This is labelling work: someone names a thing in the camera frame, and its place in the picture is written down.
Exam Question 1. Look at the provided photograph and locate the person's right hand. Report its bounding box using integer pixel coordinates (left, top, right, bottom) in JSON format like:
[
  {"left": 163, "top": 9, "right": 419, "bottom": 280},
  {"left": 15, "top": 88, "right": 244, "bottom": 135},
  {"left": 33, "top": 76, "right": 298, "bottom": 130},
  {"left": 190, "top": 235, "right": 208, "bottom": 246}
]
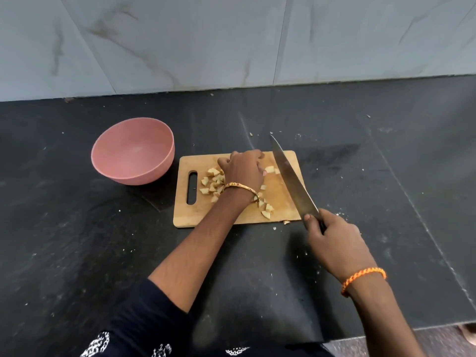
[{"left": 303, "top": 208, "right": 367, "bottom": 284}]

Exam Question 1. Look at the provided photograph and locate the person's left hand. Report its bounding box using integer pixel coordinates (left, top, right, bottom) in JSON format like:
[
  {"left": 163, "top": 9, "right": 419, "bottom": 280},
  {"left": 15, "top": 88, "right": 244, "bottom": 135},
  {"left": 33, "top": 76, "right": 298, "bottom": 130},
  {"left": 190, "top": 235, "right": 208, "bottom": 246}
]
[{"left": 217, "top": 149, "right": 267, "bottom": 194}]

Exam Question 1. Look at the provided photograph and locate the steel chef's knife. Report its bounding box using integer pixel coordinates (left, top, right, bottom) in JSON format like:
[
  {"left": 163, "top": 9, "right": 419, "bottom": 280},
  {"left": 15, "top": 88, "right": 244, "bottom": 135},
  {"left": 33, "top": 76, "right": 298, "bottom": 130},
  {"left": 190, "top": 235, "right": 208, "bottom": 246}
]
[{"left": 269, "top": 134, "right": 327, "bottom": 235}]

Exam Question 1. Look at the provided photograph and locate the person's right forearm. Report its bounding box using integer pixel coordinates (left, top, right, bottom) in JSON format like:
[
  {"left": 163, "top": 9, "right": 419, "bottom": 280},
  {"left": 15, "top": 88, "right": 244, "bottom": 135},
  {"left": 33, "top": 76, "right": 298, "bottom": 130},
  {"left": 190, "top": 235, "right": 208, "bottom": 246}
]
[{"left": 344, "top": 274, "right": 428, "bottom": 357}]

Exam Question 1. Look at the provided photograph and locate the person's left forearm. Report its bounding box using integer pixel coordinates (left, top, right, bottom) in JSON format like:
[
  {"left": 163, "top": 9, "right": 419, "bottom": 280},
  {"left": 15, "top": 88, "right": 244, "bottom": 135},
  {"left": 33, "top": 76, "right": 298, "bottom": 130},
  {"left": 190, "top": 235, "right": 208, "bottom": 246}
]
[{"left": 148, "top": 188, "right": 257, "bottom": 314}]

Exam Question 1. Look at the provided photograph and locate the pile of chopped fruit pieces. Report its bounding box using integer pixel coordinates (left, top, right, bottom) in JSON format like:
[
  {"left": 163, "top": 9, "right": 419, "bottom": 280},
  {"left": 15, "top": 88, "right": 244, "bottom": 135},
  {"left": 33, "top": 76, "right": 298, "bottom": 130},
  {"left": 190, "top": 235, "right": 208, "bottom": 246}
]
[{"left": 199, "top": 165, "right": 291, "bottom": 226}]

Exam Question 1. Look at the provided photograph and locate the wooden cutting board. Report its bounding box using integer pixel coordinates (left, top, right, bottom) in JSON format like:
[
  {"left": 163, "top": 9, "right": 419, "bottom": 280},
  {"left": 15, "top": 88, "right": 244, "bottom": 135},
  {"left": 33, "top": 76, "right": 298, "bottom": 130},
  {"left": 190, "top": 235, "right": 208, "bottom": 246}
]
[{"left": 173, "top": 150, "right": 306, "bottom": 229}]

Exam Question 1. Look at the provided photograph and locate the pink bowl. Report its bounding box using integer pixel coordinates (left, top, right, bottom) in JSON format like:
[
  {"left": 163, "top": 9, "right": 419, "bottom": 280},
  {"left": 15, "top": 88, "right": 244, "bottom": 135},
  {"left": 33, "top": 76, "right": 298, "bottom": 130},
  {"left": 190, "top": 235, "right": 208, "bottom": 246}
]
[{"left": 91, "top": 117, "right": 176, "bottom": 186}]

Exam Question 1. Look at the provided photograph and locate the dark blue printed garment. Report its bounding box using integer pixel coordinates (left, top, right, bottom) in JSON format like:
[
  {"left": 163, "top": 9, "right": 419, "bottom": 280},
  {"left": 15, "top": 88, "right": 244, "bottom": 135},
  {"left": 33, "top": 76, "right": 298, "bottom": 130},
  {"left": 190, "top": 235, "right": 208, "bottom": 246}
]
[{"left": 79, "top": 278, "right": 335, "bottom": 357}]

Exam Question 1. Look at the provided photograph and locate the gold bracelet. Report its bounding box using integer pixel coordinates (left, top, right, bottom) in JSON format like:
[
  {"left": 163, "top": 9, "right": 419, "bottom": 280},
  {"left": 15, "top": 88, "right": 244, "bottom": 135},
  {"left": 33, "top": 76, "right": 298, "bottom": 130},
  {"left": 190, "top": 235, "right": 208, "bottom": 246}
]
[{"left": 222, "top": 182, "right": 261, "bottom": 204}]

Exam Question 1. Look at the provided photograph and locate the orange braided bracelet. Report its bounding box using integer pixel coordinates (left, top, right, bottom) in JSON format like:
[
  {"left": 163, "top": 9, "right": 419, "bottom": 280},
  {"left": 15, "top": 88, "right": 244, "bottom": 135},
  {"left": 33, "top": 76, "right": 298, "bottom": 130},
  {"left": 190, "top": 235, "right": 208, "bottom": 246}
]
[{"left": 341, "top": 267, "right": 387, "bottom": 298}]

